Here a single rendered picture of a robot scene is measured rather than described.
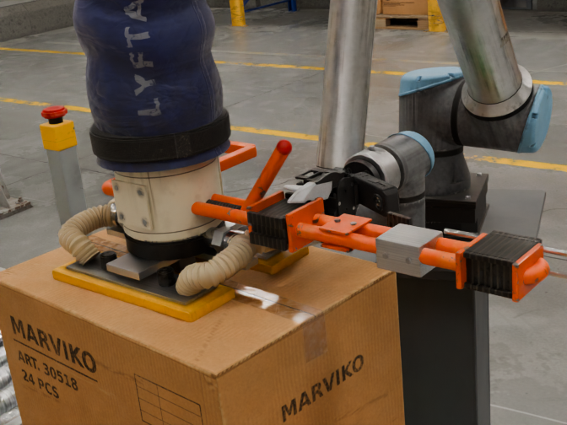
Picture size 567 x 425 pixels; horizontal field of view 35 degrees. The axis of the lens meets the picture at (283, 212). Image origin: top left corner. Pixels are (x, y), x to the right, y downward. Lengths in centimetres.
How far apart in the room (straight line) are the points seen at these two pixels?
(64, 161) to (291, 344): 134
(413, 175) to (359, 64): 23
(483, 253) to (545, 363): 197
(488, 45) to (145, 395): 93
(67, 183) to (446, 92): 108
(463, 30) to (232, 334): 78
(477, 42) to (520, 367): 151
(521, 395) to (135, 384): 175
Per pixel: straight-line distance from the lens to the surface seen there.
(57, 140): 249
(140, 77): 136
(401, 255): 119
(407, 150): 154
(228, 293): 140
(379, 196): 137
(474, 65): 184
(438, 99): 203
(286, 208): 134
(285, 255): 150
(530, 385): 297
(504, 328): 329
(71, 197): 254
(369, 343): 145
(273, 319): 133
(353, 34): 162
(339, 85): 162
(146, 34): 134
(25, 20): 1232
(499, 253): 113
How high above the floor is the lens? 155
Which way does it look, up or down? 20 degrees down
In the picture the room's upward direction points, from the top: 6 degrees counter-clockwise
